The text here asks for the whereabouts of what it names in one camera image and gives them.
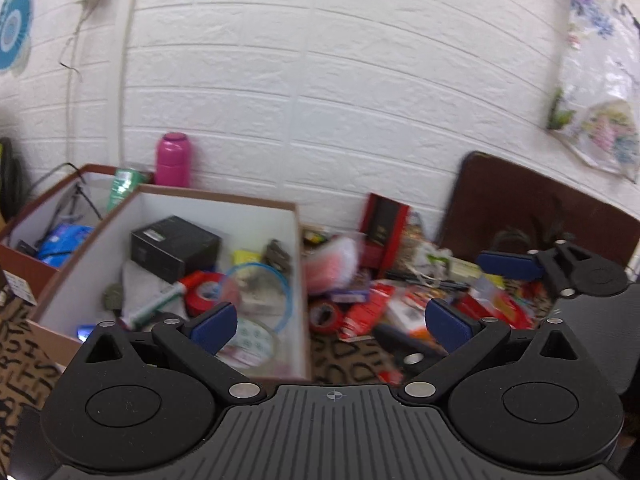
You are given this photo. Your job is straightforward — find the letter pattern table cloth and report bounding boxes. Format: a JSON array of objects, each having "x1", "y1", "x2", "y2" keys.
[{"x1": 1, "y1": 283, "x2": 400, "y2": 479}]

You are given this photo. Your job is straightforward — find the open red jewelry box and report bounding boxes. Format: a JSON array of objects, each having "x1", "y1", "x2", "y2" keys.
[{"x1": 359, "y1": 193, "x2": 410, "y2": 278}]

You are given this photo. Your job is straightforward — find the brown cardboard storage box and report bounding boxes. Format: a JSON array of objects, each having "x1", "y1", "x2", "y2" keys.
[{"x1": 29, "y1": 185, "x2": 311, "y2": 384}]

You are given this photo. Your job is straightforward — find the pink plastic bag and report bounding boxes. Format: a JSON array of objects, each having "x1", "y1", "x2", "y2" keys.
[{"x1": 303, "y1": 236, "x2": 359, "y2": 296}]

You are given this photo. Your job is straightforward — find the red tape roll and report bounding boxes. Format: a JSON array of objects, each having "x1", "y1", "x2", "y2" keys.
[{"x1": 308, "y1": 300, "x2": 344, "y2": 335}]

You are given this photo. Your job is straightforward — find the black small box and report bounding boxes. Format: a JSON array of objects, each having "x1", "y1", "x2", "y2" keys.
[{"x1": 130, "y1": 216, "x2": 221, "y2": 283}]

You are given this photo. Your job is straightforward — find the floral plastic wall bag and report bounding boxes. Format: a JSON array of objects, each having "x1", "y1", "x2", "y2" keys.
[{"x1": 548, "y1": 0, "x2": 639, "y2": 182}]

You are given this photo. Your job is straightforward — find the green white marker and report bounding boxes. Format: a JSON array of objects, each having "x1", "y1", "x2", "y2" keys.
[{"x1": 119, "y1": 281, "x2": 188, "y2": 330}]

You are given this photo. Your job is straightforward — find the blue round wall fan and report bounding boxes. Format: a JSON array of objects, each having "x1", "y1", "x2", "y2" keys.
[{"x1": 0, "y1": 0, "x2": 34, "y2": 76}]

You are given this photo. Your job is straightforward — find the white drawstring pouch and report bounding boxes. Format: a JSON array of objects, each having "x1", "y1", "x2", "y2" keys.
[{"x1": 411, "y1": 240, "x2": 452, "y2": 280}]

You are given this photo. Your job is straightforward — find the green can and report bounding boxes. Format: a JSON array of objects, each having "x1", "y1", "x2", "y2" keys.
[{"x1": 106, "y1": 168, "x2": 146, "y2": 211}]

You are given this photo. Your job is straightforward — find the large red flat box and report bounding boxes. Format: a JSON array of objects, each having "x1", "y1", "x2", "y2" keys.
[{"x1": 456, "y1": 290, "x2": 534, "y2": 330}]

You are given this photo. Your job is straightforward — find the blue plastic packet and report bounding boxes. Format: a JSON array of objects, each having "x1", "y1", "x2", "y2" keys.
[{"x1": 36, "y1": 223, "x2": 93, "y2": 269}]

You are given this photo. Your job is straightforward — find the dark brown board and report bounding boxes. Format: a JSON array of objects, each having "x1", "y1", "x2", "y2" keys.
[{"x1": 436, "y1": 151, "x2": 639, "y2": 266}]

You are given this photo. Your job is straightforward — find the blue ring hoop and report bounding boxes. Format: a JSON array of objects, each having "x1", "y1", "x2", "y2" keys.
[{"x1": 219, "y1": 262, "x2": 293, "y2": 334}]

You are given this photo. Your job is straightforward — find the black marker blue band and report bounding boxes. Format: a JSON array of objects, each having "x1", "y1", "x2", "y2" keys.
[{"x1": 372, "y1": 324, "x2": 447, "y2": 376}]

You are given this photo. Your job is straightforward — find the red snack packet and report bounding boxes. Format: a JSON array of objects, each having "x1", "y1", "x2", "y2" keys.
[{"x1": 338, "y1": 283, "x2": 396, "y2": 342}]

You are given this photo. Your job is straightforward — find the clear tape roll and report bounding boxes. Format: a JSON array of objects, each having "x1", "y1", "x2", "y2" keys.
[{"x1": 217, "y1": 318, "x2": 278, "y2": 370}]

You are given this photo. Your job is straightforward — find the pink thermos bottle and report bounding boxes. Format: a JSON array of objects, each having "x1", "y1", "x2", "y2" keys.
[{"x1": 154, "y1": 132, "x2": 192, "y2": 188}]

